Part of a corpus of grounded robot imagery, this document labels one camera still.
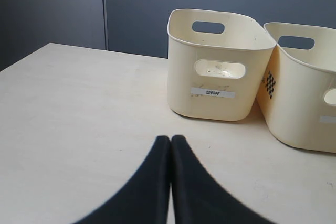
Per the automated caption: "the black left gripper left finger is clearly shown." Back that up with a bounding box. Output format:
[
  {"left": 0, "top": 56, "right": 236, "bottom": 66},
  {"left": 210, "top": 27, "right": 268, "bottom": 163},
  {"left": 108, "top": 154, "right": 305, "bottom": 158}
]
[{"left": 77, "top": 135, "right": 171, "bottom": 223}]

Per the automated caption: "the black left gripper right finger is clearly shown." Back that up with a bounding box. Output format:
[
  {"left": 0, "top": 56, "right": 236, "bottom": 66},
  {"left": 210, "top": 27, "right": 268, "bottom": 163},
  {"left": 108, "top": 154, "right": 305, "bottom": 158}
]
[{"left": 171, "top": 135, "right": 271, "bottom": 223}]

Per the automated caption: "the cream bin middle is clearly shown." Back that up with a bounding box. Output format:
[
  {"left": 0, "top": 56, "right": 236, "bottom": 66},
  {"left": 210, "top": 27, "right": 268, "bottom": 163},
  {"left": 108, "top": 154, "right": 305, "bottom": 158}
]
[{"left": 257, "top": 22, "right": 335, "bottom": 153}]

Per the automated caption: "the cream bin left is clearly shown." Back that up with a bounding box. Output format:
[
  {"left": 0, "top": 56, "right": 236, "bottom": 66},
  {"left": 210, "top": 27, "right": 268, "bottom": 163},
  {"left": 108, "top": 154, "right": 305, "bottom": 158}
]
[{"left": 167, "top": 9, "right": 276, "bottom": 121}]

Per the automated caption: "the cream bin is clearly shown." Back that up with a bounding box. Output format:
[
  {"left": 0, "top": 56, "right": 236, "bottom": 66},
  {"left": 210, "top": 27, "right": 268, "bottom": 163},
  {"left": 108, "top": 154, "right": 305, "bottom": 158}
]
[
  {"left": 257, "top": 22, "right": 335, "bottom": 153},
  {"left": 167, "top": 9, "right": 276, "bottom": 121}
]

